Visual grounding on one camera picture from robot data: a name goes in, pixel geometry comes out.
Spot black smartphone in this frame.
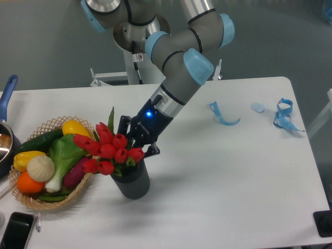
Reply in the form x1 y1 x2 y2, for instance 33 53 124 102
1 212 35 249

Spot white metal base frame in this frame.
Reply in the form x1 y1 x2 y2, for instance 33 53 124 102
90 59 223 87

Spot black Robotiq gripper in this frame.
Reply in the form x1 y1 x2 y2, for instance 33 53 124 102
117 99 173 158

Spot black device at corner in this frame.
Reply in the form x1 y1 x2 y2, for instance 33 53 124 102
313 210 331 238

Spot purple sweet potato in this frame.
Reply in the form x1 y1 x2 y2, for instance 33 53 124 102
63 157 89 189

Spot blue handled saucepan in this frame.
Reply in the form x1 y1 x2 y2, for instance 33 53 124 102
1 75 21 177

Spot white steamed bun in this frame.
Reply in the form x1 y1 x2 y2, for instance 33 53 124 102
27 155 55 182

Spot green pea pods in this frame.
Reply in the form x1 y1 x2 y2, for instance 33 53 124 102
38 191 72 203

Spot woven wicker basket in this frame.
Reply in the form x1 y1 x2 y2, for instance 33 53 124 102
8 116 94 211

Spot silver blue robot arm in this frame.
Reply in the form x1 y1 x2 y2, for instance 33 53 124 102
80 1 235 157

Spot green cucumber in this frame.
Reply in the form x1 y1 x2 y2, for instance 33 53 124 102
16 129 63 153

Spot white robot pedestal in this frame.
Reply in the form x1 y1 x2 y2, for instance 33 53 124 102
122 50 165 85

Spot yellow lemon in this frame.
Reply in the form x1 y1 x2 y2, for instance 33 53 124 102
62 119 91 138

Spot curved blue ribbon strip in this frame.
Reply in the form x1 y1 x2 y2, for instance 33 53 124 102
207 101 241 126

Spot clear pen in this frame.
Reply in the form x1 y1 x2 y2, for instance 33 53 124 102
35 213 42 232

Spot dark grey ribbed vase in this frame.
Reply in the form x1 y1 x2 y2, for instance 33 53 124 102
111 159 150 200

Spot orange fruit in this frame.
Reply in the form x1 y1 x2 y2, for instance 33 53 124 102
17 172 45 193

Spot tangled blue ribbon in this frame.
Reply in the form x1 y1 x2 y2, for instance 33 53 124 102
273 98 304 132

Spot green bok choy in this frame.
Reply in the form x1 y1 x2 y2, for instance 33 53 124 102
45 134 87 193

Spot yellow bell pepper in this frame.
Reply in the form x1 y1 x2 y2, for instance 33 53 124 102
13 150 46 172

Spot red tulip bouquet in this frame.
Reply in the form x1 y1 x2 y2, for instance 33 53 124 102
73 109 145 177

